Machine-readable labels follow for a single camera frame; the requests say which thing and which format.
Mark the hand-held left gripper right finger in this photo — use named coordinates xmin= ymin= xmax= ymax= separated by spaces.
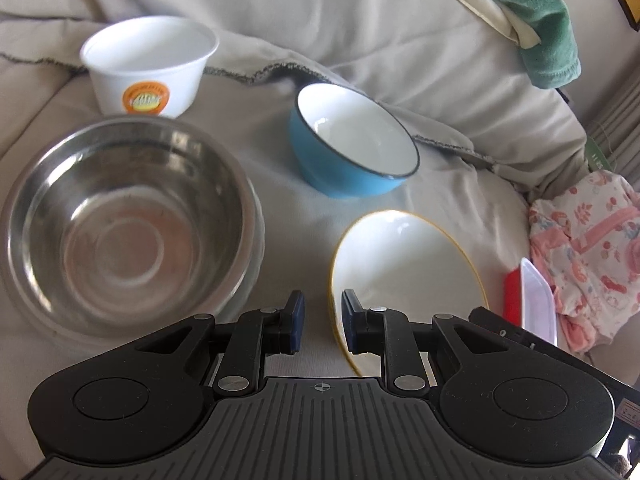
xmin=341 ymin=288 xmax=511 ymax=397

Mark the white paper bowl orange label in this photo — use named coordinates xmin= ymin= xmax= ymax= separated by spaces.
xmin=80 ymin=16 xmax=220 ymax=119

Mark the white plate yellow rim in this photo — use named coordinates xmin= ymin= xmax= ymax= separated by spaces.
xmin=327 ymin=209 xmax=491 ymax=379

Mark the cream cloth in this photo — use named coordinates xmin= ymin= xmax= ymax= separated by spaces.
xmin=449 ymin=0 xmax=544 ymax=52

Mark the blue enamel bowl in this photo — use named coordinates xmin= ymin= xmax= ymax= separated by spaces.
xmin=288 ymin=83 xmax=421 ymax=200

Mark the green tag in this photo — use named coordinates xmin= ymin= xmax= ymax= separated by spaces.
xmin=587 ymin=135 xmax=609 ymax=171

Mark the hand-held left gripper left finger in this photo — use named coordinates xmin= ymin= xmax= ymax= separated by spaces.
xmin=133 ymin=290 xmax=307 ymax=399

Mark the stainless steel bowl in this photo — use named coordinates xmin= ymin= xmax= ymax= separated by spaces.
xmin=0 ymin=115 xmax=267 ymax=339

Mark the rectangular plastic tray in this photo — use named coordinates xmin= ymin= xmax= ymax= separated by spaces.
xmin=502 ymin=257 xmax=560 ymax=347

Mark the green towel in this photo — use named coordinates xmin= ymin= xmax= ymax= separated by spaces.
xmin=464 ymin=0 xmax=584 ymax=89

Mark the pink printed garment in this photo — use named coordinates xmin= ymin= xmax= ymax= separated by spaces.
xmin=528 ymin=169 xmax=640 ymax=354

